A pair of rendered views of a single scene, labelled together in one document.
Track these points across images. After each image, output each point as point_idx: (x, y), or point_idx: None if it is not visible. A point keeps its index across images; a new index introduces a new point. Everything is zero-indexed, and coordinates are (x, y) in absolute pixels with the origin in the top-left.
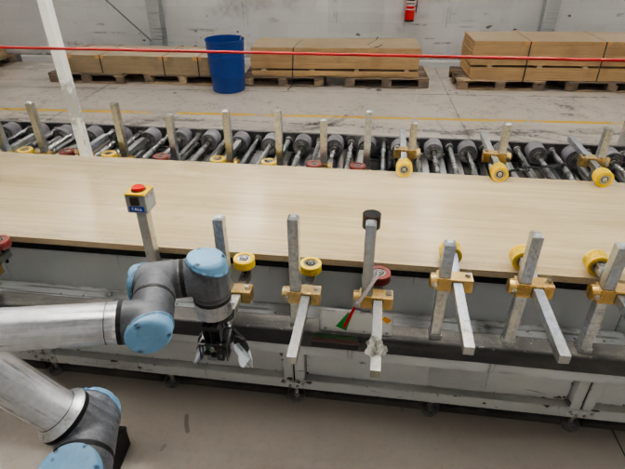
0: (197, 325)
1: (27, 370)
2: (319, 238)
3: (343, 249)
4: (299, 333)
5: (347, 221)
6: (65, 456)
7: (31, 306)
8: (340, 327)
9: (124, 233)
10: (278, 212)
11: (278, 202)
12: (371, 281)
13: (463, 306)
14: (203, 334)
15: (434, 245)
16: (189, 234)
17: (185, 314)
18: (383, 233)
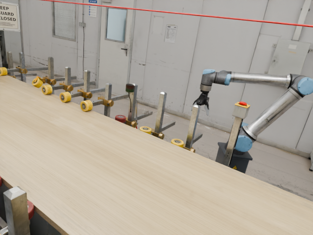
0: None
1: (260, 114)
2: (127, 136)
3: (122, 128)
4: (166, 123)
5: (99, 137)
6: (243, 124)
7: (252, 73)
8: None
9: (261, 189)
10: (134, 160)
11: (125, 169)
12: (137, 104)
13: (116, 96)
14: (208, 93)
15: (78, 115)
16: (208, 168)
17: None
18: (91, 126)
